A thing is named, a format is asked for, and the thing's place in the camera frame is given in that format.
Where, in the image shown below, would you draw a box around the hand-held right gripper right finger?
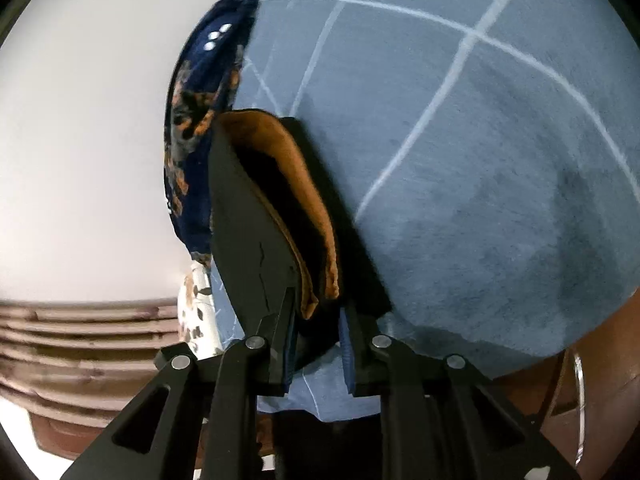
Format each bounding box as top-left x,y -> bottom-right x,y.
339,305 -> 583,480

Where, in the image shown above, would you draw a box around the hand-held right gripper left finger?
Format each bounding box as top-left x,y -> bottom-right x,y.
60,287 -> 301,480

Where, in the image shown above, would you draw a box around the black pants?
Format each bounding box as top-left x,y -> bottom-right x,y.
207,109 -> 393,376

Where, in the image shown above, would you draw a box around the white floral quilt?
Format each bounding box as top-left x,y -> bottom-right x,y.
177,265 -> 223,358

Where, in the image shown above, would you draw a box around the brown wooden headboard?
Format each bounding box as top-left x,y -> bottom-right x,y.
0,297 -> 211,461

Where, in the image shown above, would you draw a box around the blue grid bedsheet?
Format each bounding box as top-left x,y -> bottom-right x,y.
210,0 -> 640,423

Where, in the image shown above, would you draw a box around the navy dog print blanket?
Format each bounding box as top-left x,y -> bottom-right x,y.
162,0 -> 276,268

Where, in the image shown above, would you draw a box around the clear thin cable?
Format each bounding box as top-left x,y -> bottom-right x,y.
537,347 -> 591,468

